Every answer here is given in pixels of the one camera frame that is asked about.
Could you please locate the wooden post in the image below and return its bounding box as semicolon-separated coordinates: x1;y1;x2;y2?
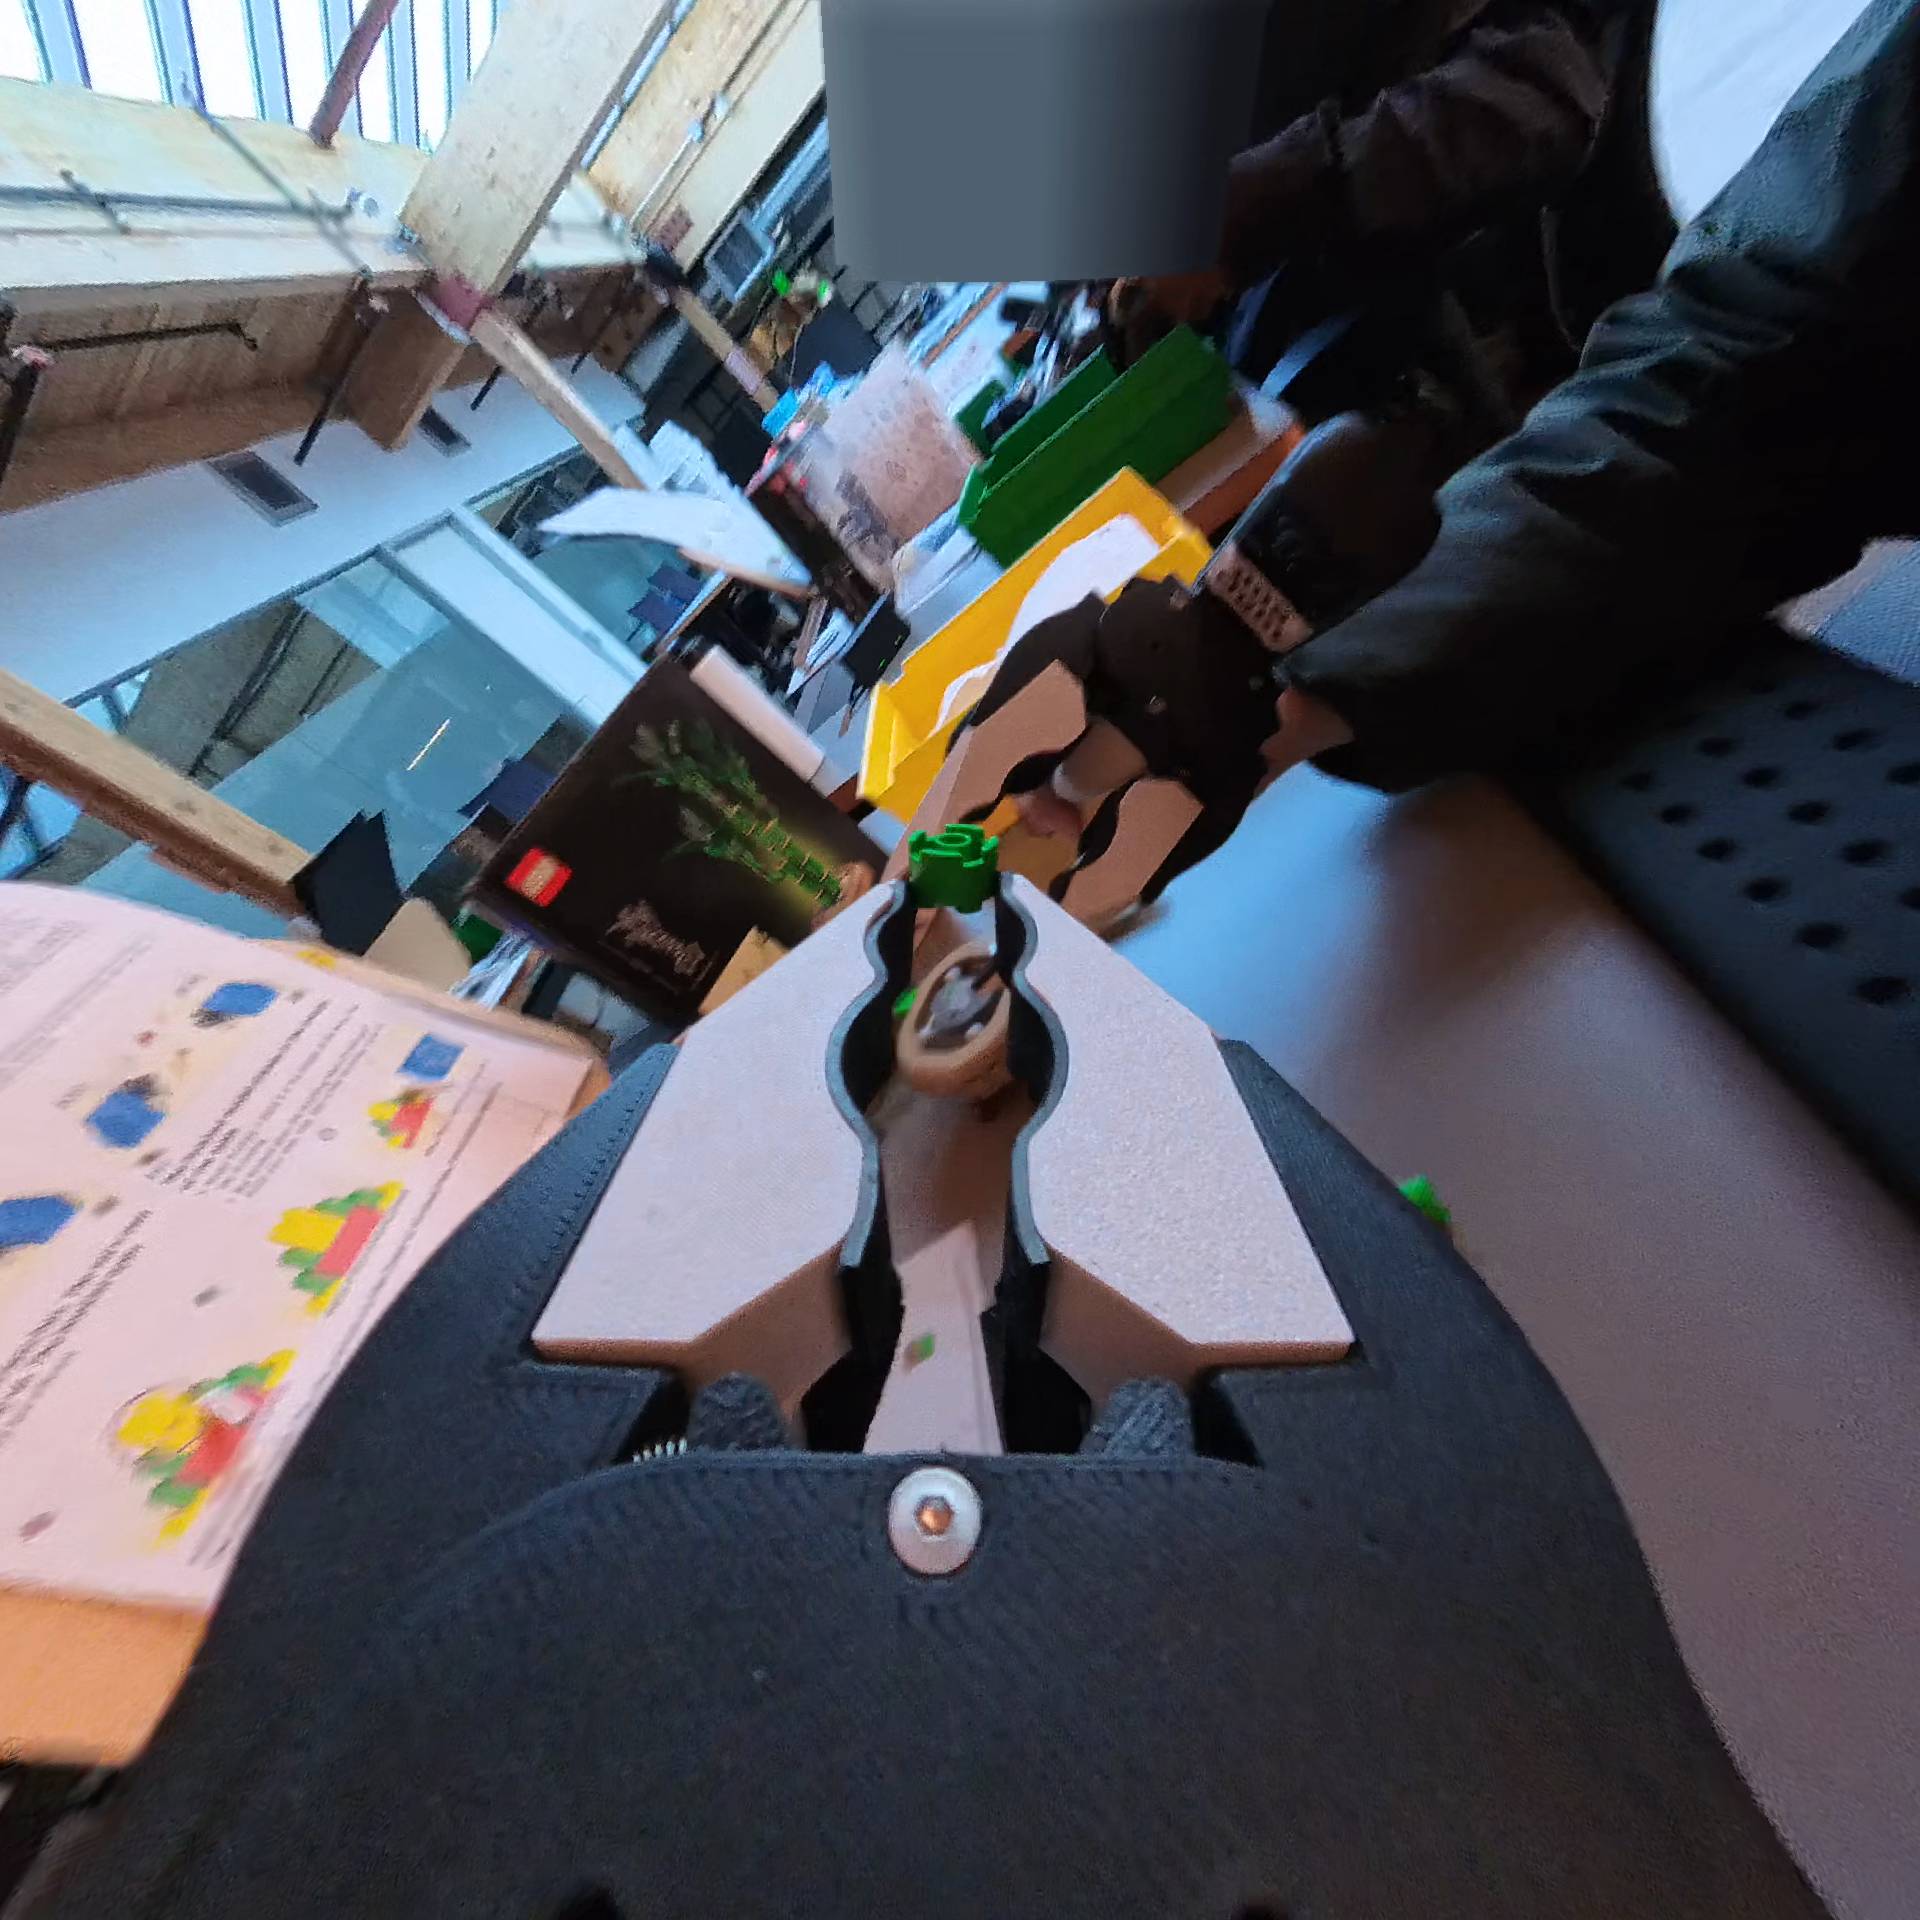
0;666;314;922

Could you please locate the black bamboo toy set box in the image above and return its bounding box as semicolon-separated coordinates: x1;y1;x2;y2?
464;656;889;1029

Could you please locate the tan brick flower pot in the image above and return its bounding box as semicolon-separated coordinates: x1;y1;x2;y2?
891;944;1038;1104

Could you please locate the grey desk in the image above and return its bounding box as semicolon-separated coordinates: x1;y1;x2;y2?
658;752;1920;1920

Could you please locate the wooden-edged side table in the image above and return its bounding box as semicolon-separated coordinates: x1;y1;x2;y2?
1154;398;1307;514

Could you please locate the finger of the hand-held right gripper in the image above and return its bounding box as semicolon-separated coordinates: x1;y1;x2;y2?
916;662;1095;873
1050;777;1206;941

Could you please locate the yellow plastic bin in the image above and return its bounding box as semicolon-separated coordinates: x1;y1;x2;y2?
857;601;1050;819
891;466;1215;709

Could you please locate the light wooden board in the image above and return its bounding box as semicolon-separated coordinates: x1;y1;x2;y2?
0;944;611;1772

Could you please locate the green plastic bin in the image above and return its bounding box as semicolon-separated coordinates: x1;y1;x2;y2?
958;325;1238;566

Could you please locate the black metal bookend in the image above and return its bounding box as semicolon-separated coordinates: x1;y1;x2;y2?
290;818;410;957

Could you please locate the black building set box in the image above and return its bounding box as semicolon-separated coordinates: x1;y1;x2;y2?
779;352;982;577

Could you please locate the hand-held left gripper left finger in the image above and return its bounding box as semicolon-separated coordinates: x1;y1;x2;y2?
533;882;914;1450

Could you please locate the person's right forearm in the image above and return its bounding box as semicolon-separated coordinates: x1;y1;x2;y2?
1282;226;1920;798

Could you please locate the person's body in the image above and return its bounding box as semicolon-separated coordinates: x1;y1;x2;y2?
1635;0;1920;300

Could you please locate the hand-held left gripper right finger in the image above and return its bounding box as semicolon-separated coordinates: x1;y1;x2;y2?
982;875;1356;1453

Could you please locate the person's right hand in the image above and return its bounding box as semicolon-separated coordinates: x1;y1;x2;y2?
1266;689;1356;773

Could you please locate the tilted background document board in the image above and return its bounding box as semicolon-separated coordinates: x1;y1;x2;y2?
538;487;812;595

